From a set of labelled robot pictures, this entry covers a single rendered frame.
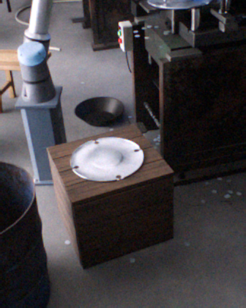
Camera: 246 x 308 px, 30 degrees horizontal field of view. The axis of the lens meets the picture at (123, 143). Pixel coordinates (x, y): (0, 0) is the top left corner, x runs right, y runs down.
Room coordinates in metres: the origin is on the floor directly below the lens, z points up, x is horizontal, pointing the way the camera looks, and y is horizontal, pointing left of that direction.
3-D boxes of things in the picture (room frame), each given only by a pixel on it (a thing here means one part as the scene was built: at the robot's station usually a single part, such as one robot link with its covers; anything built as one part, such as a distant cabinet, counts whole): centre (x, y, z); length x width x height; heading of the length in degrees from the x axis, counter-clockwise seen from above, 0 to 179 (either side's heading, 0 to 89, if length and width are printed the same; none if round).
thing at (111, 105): (2.36, 0.13, 0.04); 0.30 x 0.30 x 0.07
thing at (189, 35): (2.05, -0.42, 0.68); 0.45 x 0.30 x 0.06; 12
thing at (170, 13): (2.01, -0.25, 0.72); 0.25 x 0.14 x 0.14; 102
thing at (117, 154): (1.45, 0.07, 0.35); 0.29 x 0.29 x 0.01
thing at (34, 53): (1.85, 0.36, 0.62); 0.13 x 0.12 x 0.14; 3
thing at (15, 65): (2.59, 0.60, 0.16); 0.34 x 0.24 x 0.34; 74
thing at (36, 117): (1.84, 0.36, 0.23); 0.19 x 0.19 x 0.45; 86
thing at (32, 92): (1.84, 0.36, 0.50); 0.15 x 0.15 x 0.10
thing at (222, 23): (1.88, -0.46, 0.76); 0.17 x 0.06 x 0.10; 12
